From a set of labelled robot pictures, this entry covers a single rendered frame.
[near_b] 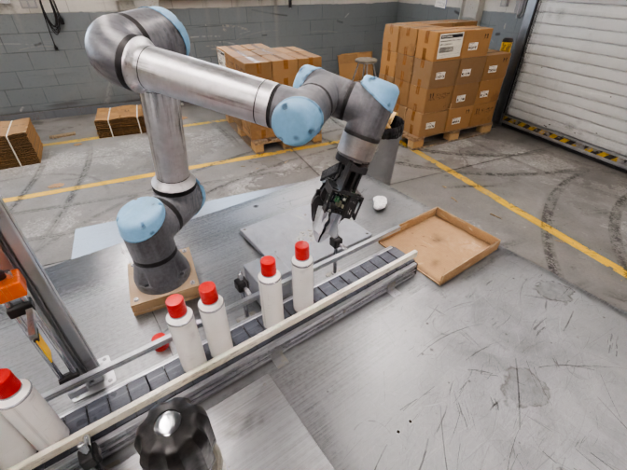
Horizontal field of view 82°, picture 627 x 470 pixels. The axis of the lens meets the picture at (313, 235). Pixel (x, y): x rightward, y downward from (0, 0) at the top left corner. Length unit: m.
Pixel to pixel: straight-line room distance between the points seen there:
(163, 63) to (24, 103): 5.52
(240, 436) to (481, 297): 0.74
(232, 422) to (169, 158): 0.62
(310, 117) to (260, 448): 0.59
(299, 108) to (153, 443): 0.47
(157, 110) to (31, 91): 5.25
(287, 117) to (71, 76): 5.52
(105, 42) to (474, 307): 1.03
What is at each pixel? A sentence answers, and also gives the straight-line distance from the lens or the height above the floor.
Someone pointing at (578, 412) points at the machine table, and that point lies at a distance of 1.01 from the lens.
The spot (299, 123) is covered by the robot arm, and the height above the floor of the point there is 1.39.
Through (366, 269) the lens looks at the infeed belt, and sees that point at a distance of 1.07.
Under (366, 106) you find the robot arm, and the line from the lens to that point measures 0.71.
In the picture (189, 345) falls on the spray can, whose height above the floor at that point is 0.98.
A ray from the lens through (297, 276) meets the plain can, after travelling 0.84.
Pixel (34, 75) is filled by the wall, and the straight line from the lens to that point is 6.09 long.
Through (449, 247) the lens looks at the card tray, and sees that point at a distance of 1.29.
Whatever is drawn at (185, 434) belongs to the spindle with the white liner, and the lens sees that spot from 0.46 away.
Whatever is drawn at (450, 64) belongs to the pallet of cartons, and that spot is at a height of 0.85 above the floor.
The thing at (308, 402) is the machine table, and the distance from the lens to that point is 0.86.
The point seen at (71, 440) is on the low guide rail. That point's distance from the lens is 0.84.
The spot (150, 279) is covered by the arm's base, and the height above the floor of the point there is 0.92.
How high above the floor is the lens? 1.58
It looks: 36 degrees down
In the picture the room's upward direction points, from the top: straight up
